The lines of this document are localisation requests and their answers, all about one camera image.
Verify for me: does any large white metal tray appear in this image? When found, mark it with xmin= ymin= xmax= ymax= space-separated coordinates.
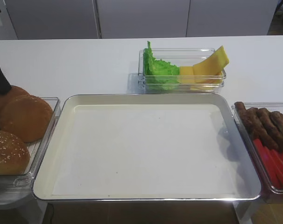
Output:
xmin=32 ymin=93 xmax=262 ymax=201

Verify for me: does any flat yellow cheese slice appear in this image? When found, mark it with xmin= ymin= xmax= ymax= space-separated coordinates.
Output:
xmin=178 ymin=66 xmax=195 ymax=84

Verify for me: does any red tomato slice left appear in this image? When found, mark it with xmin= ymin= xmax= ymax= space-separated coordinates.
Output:
xmin=253 ymin=138 xmax=281 ymax=188

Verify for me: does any leftmost brown meat patty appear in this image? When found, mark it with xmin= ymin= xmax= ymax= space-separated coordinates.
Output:
xmin=234 ymin=101 xmax=270 ymax=146

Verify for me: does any plain bun rear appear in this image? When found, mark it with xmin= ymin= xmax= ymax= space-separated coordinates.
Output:
xmin=0 ymin=85 xmax=30 ymax=130

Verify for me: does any red tomato slice middle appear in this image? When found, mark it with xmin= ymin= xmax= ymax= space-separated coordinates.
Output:
xmin=270 ymin=150 xmax=283 ymax=185

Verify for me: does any green lettuce leaf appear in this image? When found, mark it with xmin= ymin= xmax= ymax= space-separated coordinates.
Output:
xmin=143 ymin=41 xmax=180 ymax=91

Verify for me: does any clear patty tomato container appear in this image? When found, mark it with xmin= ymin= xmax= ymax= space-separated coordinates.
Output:
xmin=232 ymin=102 xmax=283 ymax=196

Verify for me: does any plain bun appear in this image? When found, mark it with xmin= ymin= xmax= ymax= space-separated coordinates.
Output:
xmin=0 ymin=95 xmax=53 ymax=142
xmin=0 ymin=85 xmax=30 ymax=130

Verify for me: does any plain bun front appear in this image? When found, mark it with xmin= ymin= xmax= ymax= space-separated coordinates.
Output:
xmin=0 ymin=95 xmax=53 ymax=142

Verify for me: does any sesame seed bun top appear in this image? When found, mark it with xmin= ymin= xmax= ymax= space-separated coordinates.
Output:
xmin=0 ymin=130 xmax=30 ymax=175

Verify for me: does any clear lettuce cheese container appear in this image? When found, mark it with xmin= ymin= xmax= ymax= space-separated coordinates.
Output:
xmin=138 ymin=48 xmax=226 ymax=94

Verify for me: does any upright yellow cheese slice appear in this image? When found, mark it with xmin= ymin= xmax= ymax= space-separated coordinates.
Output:
xmin=193 ymin=46 xmax=229 ymax=76

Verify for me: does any clear plastic bun container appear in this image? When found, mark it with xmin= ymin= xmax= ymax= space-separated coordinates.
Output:
xmin=0 ymin=97 xmax=61 ymax=191

